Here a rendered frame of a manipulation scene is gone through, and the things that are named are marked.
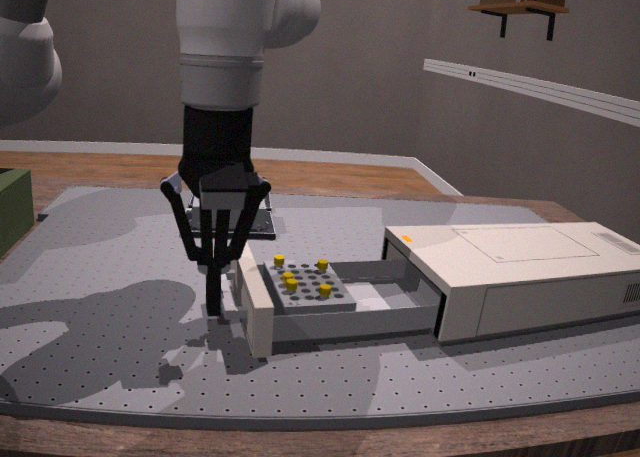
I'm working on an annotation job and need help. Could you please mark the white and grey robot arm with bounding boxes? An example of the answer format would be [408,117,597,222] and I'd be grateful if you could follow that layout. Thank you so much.
[0,0,321,210]

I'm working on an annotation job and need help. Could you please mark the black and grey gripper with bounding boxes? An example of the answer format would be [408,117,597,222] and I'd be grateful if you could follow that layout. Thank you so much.
[160,105,271,316]

